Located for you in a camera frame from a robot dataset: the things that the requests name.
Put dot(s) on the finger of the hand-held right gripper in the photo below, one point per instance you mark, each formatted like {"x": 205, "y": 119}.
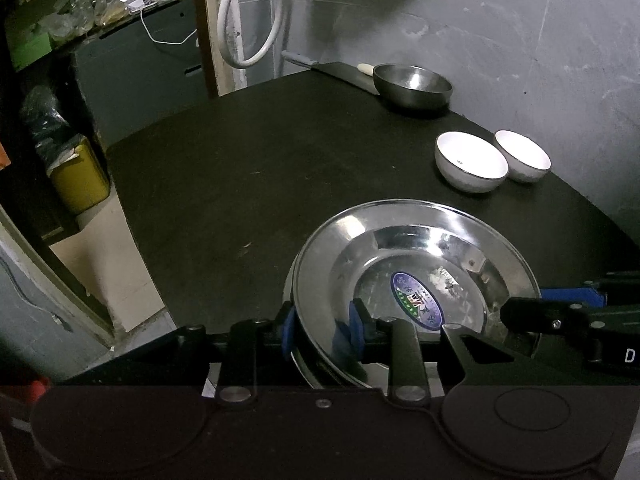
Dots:
{"x": 565, "y": 296}
{"x": 530, "y": 312}

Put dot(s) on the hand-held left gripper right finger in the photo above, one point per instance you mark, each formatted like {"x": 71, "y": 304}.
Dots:
{"x": 357, "y": 327}

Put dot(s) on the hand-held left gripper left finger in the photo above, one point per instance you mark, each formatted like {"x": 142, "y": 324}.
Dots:
{"x": 288, "y": 335}

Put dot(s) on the plain steel plate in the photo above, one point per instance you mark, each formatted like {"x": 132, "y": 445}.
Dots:
{"x": 302, "y": 367}

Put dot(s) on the steel plate with oval sticker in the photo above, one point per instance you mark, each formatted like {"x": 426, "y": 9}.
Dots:
{"x": 350, "y": 260}

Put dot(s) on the white ceramic bowl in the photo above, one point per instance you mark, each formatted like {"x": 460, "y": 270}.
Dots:
{"x": 470, "y": 160}
{"x": 522, "y": 155}

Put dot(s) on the beige cardboard sheet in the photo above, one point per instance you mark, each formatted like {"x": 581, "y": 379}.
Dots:
{"x": 110, "y": 270}

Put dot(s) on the steel bowl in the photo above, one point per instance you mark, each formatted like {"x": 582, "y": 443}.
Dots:
{"x": 412, "y": 85}

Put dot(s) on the yellow bin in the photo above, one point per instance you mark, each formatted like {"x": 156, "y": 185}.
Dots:
{"x": 82, "y": 180}

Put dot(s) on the white rolled stick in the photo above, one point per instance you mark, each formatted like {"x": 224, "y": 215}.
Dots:
{"x": 365, "y": 68}

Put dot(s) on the dark grey cabinet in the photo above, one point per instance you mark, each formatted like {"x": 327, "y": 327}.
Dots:
{"x": 140, "y": 90}

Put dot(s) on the black plastic bag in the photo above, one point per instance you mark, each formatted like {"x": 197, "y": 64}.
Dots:
{"x": 45, "y": 115}

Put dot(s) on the white charger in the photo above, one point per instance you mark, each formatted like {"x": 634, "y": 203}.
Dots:
{"x": 136, "y": 6}

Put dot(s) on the green box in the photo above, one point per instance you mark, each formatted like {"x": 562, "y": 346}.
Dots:
{"x": 30, "y": 50}

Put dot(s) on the wooden door frame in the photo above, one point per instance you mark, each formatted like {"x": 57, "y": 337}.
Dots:
{"x": 207, "y": 30}

